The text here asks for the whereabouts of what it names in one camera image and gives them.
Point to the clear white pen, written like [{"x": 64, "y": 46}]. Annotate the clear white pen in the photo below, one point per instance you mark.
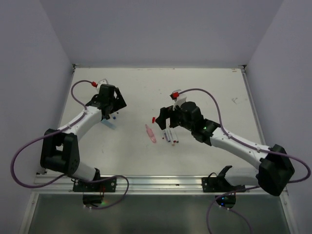
[{"x": 166, "y": 135}]

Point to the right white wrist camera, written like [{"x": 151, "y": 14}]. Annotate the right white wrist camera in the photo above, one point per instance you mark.
[{"x": 178, "y": 98}]

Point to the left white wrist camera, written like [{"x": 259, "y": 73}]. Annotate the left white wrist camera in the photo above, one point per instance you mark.
[{"x": 101, "y": 82}]

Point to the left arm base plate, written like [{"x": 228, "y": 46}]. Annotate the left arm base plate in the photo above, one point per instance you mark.
[{"x": 106, "y": 186}]

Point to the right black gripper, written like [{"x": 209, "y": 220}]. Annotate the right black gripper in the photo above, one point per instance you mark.
[{"x": 164, "y": 114}]

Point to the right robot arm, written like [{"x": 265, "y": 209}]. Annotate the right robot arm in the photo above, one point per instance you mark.
[{"x": 274, "y": 168}]

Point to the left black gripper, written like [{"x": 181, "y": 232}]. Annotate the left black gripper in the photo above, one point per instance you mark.
[{"x": 119, "y": 103}]

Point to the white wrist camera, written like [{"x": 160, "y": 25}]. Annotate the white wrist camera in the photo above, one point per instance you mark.
[
  {"x": 101, "y": 82},
  {"x": 178, "y": 98}
]

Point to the light blue highlighter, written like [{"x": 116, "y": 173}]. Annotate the light blue highlighter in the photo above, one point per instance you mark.
[{"x": 108, "y": 124}]

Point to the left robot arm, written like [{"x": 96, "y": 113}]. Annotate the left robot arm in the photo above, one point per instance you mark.
[{"x": 60, "y": 150}]

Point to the pink highlighter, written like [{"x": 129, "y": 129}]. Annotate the pink highlighter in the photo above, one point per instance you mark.
[{"x": 150, "y": 134}]

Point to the aluminium front rail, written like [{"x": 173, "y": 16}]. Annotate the aluminium front rail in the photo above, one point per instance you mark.
[{"x": 137, "y": 184}]

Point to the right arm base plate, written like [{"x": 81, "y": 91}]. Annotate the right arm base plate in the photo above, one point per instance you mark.
[{"x": 218, "y": 185}]

